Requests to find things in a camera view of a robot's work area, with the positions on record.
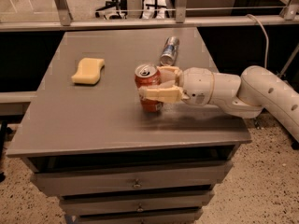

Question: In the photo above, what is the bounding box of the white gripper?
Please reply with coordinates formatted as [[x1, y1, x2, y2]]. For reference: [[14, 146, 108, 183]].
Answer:
[[138, 66, 214, 105]]

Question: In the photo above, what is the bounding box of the red coke can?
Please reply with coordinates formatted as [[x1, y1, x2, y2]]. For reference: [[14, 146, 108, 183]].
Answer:
[[134, 63, 164, 113]]

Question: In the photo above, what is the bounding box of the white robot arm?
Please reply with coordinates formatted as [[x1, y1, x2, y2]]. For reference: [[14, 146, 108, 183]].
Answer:
[[138, 65, 299, 142]]

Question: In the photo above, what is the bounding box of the silver blue slim can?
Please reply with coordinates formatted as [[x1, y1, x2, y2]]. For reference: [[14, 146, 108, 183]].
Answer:
[[160, 36, 179, 66]]

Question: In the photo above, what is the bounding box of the yellow sponge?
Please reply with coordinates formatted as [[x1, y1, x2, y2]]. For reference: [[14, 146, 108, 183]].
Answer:
[[71, 58, 105, 85]]

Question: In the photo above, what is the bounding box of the grey drawer cabinet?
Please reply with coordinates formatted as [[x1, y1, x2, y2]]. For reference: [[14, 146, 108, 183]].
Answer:
[[6, 26, 253, 224]]

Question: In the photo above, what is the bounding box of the black office chair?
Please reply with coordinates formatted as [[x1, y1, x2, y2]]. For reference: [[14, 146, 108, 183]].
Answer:
[[90, 0, 128, 21]]

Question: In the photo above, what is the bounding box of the bottom grey drawer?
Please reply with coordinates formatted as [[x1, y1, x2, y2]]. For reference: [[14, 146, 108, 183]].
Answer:
[[78, 208, 203, 224]]

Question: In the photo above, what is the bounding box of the grey drawer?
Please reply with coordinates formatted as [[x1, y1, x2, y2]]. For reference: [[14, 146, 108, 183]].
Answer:
[[32, 161, 233, 196], [60, 189, 214, 216], [78, 208, 203, 224]]

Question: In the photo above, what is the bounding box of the top grey drawer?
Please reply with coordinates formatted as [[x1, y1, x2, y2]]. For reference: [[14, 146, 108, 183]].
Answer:
[[32, 161, 233, 196]]

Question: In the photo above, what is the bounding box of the middle grey drawer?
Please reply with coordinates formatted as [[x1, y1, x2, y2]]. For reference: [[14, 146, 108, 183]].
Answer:
[[60, 189, 214, 216]]

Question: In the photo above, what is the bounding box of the white cable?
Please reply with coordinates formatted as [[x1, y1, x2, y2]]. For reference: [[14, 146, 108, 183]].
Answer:
[[245, 13, 270, 69]]

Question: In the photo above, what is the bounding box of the metal window rail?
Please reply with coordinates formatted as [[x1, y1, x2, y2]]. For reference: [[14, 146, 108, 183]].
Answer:
[[0, 15, 299, 32]]

